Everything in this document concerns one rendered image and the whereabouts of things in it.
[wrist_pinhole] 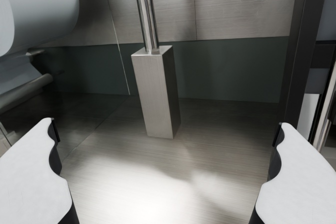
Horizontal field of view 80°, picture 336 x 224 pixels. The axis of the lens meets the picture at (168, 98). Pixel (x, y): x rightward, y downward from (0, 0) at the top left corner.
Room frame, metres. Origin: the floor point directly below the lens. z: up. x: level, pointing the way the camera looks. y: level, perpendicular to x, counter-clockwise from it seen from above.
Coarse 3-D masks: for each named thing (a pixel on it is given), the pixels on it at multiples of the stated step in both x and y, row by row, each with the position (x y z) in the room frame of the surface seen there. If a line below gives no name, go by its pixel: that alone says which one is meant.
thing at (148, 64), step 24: (144, 0) 0.53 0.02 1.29; (144, 24) 0.54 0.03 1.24; (144, 48) 0.58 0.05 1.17; (168, 48) 0.55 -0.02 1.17; (144, 72) 0.52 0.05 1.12; (168, 72) 0.52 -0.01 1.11; (144, 96) 0.52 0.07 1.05; (168, 96) 0.50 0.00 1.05; (144, 120) 0.53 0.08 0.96; (168, 120) 0.50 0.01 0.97
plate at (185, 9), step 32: (128, 0) 0.82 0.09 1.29; (160, 0) 0.77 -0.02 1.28; (192, 0) 0.73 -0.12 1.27; (224, 0) 0.69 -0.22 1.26; (256, 0) 0.66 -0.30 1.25; (288, 0) 0.62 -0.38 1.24; (128, 32) 0.83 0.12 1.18; (160, 32) 0.78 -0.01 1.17; (192, 32) 0.73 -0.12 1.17; (224, 32) 0.69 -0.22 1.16; (256, 32) 0.65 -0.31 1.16; (288, 32) 0.62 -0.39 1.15
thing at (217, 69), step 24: (120, 48) 0.85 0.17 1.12; (192, 48) 0.74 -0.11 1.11; (216, 48) 0.70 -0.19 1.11; (240, 48) 0.67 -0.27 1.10; (264, 48) 0.64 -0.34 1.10; (192, 72) 0.74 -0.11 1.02; (216, 72) 0.70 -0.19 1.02; (240, 72) 0.67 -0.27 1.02; (264, 72) 0.64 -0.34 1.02; (192, 96) 0.74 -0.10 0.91; (216, 96) 0.70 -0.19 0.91; (240, 96) 0.67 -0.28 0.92; (264, 96) 0.64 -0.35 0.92
